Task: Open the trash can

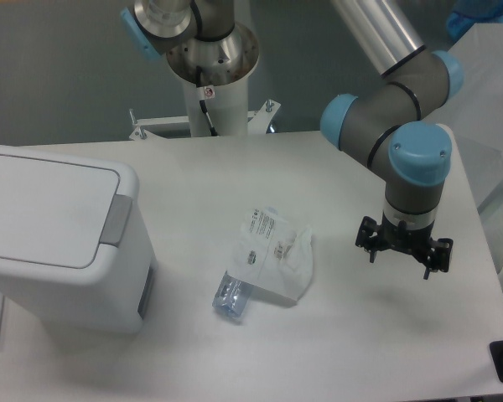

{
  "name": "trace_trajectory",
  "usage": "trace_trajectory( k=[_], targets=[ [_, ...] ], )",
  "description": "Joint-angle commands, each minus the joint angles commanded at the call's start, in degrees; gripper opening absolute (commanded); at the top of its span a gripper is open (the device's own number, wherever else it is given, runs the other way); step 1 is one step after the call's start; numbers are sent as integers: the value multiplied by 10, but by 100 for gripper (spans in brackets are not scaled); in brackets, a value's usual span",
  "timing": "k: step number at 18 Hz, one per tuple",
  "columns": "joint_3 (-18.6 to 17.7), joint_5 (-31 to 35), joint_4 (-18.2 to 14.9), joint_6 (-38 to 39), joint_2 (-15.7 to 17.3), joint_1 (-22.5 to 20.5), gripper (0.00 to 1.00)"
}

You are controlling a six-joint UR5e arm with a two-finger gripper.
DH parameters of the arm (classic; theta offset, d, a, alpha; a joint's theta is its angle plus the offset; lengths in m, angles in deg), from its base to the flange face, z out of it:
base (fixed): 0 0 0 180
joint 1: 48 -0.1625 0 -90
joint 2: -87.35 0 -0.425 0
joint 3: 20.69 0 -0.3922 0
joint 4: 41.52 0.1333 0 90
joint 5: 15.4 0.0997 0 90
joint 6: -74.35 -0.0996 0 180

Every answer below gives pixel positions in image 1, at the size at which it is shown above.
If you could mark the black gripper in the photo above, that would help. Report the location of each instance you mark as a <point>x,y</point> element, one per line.
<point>409,234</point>

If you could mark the white push-top trash can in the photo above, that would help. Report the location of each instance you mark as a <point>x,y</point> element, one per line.
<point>73,244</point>

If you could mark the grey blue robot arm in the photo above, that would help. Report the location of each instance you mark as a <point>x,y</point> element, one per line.
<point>385,132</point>

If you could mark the white clear plastic bag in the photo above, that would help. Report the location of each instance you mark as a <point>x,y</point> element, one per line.
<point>270,254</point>

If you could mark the white side cabinet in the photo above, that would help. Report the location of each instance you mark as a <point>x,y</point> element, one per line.
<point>476,116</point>

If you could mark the blue plastic bag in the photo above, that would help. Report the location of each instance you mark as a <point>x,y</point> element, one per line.
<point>465,14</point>

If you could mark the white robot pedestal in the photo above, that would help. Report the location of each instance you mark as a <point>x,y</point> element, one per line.
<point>214,77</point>

